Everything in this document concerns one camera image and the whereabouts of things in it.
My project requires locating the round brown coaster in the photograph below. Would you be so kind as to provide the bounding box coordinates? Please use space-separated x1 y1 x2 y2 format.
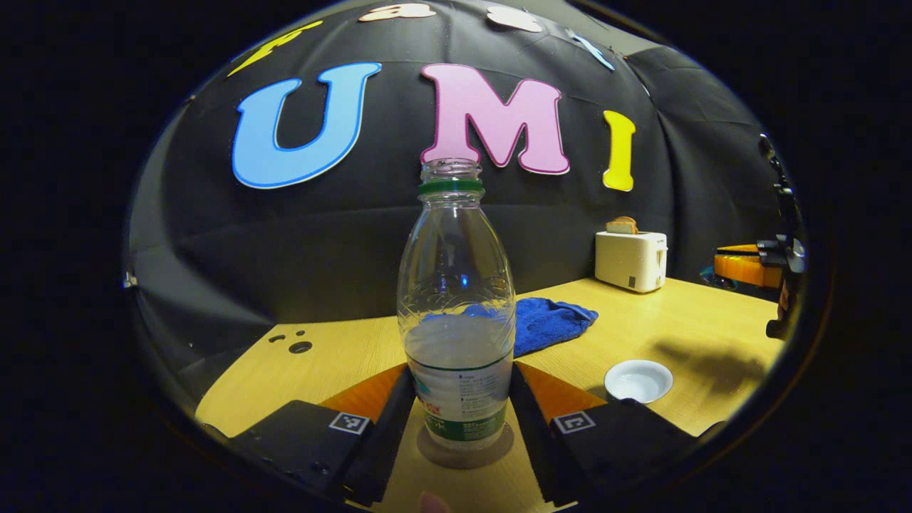
417 420 515 470

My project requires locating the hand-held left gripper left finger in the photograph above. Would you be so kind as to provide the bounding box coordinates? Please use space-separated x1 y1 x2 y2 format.
228 363 418 508

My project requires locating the black backdrop cloth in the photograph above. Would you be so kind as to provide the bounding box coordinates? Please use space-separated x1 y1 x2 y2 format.
125 0 792 421

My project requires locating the clear plastic water bottle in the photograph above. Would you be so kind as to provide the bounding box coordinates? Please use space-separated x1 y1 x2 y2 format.
397 158 517 452

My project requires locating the black articulated stand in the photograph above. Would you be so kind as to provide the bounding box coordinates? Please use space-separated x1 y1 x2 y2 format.
757 133 800 243

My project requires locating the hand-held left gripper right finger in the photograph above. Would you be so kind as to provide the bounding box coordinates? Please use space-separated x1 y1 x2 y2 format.
509 361 703 508

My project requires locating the white toaster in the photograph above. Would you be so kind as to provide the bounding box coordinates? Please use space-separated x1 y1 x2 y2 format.
595 229 669 294

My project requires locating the white teacup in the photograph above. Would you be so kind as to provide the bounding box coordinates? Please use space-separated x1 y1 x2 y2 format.
604 359 674 405

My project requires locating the blue cloth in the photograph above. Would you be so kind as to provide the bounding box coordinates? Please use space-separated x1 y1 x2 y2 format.
463 297 599 358

